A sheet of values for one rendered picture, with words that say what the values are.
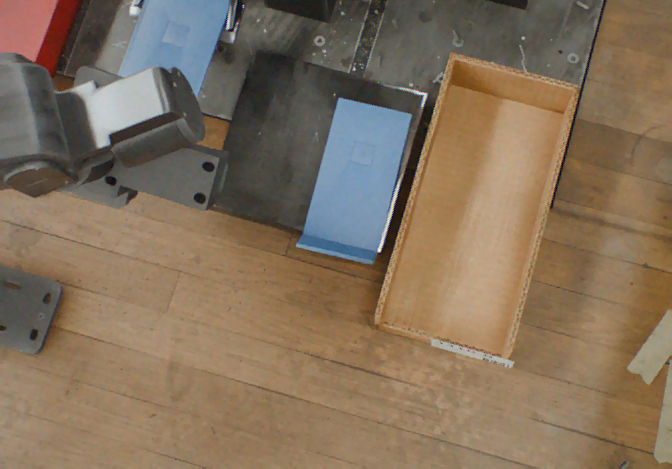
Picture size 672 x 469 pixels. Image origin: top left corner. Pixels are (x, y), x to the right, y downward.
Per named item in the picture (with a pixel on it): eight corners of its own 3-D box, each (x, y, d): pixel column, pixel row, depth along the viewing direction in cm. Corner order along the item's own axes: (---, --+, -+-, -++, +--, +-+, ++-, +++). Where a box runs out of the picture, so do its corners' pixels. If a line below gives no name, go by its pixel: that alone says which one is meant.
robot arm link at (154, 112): (185, 57, 94) (120, 1, 83) (216, 162, 92) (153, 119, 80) (49, 111, 96) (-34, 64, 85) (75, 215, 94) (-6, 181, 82)
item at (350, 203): (297, 253, 114) (295, 246, 111) (339, 99, 118) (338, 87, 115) (372, 271, 113) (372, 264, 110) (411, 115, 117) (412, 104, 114)
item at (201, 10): (100, 132, 111) (93, 121, 108) (157, -22, 114) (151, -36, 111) (175, 153, 110) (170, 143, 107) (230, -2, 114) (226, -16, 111)
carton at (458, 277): (374, 330, 115) (374, 315, 107) (446, 83, 121) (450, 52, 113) (510, 369, 113) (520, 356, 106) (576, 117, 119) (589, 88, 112)
